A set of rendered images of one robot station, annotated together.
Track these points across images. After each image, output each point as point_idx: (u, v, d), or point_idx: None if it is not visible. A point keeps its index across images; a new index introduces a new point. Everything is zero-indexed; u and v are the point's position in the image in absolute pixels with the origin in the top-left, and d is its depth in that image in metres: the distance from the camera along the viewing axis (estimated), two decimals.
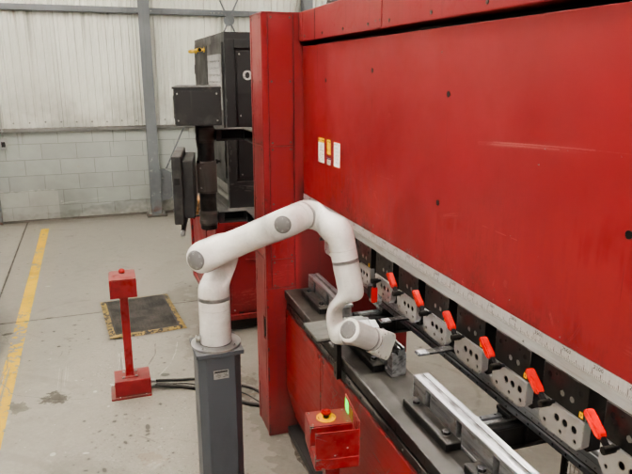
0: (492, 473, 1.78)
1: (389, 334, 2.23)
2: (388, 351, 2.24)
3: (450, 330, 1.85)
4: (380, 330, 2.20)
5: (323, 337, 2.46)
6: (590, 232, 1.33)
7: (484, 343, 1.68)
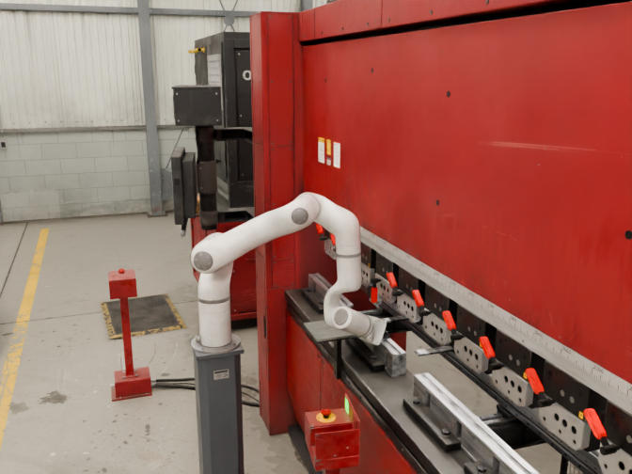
0: (492, 473, 1.78)
1: (380, 321, 2.40)
2: (380, 337, 2.41)
3: (450, 330, 1.85)
4: (371, 318, 2.37)
5: (323, 337, 2.46)
6: (590, 232, 1.33)
7: (484, 343, 1.68)
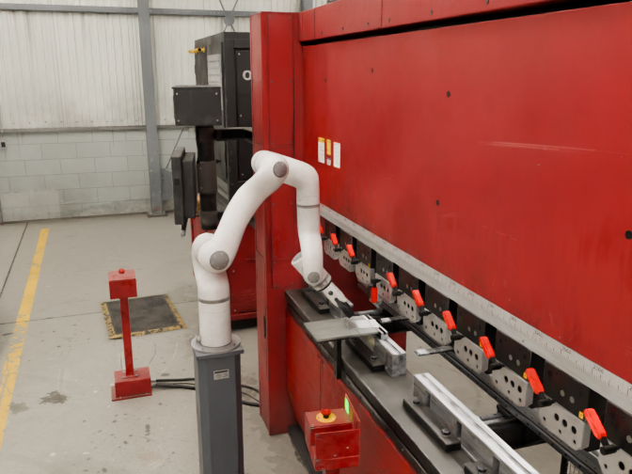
0: (492, 473, 1.78)
1: None
2: (342, 295, 2.52)
3: (450, 330, 1.85)
4: None
5: (323, 337, 2.46)
6: (590, 232, 1.33)
7: (484, 343, 1.68)
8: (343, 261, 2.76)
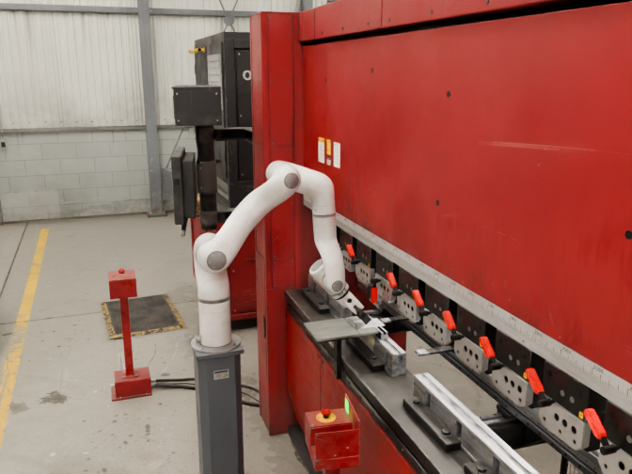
0: (492, 473, 1.78)
1: None
2: None
3: (450, 330, 1.85)
4: None
5: (323, 337, 2.46)
6: (590, 232, 1.33)
7: (484, 343, 1.68)
8: (343, 261, 2.76)
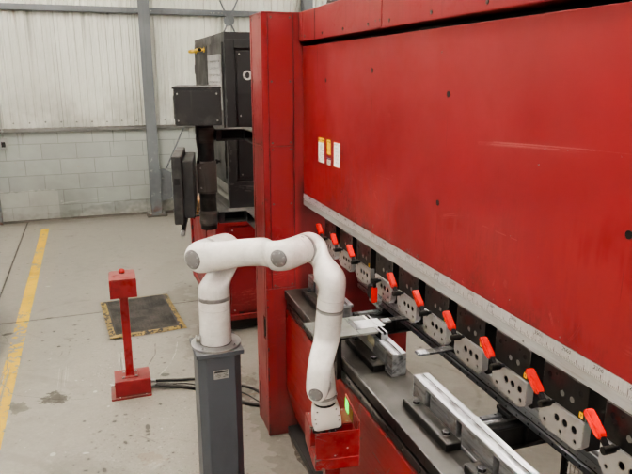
0: (492, 473, 1.78)
1: None
2: None
3: (450, 330, 1.85)
4: (312, 402, 2.18)
5: None
6: (590, 232, 1.33)
7: (484, 343, 1.68)
8: (343, 261, 2.76)
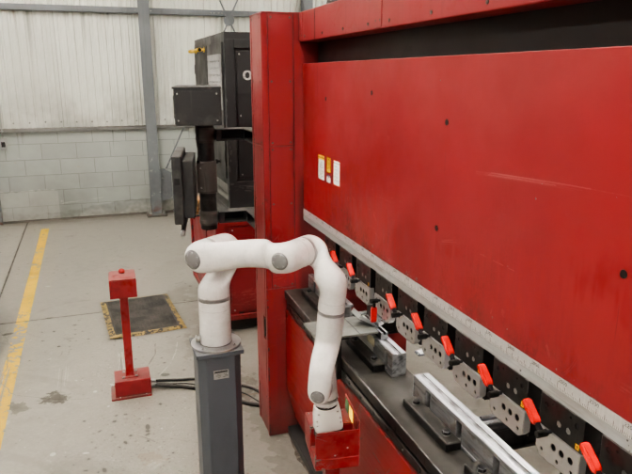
0: (492, 473, 1.78)
1: None
2: None
3: (448, 355, 1.87)
4: (314, 404, 2.18)
5: None
6: (586, 269, 1.35)
7: (482, 371, 1.70)
8: None
